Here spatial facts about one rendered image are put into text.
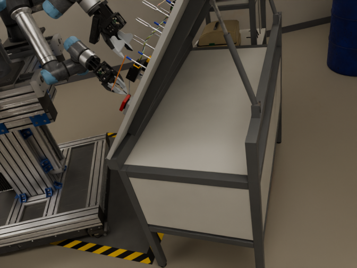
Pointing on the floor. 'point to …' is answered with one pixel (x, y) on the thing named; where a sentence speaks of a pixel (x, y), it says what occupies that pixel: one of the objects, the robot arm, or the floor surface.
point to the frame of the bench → (256, 222)
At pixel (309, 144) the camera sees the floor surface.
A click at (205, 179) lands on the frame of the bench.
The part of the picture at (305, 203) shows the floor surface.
